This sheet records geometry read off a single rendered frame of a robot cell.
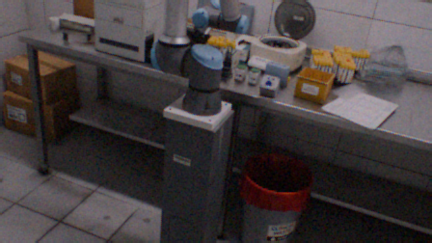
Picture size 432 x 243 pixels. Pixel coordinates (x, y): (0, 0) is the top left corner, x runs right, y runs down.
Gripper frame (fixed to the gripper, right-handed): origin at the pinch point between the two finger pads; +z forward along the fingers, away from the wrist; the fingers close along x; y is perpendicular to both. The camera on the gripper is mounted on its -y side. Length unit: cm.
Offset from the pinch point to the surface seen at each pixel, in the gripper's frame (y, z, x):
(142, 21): -21.1, -5.1, -4.3
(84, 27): -53, 33, 16
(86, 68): -59, 91, 60
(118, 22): -30.6, 3.8, -4.4
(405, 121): 92, -48, 4
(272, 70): 37.4, -24.4, 6.6
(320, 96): 60, -33, 0
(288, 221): 92, 24, -4
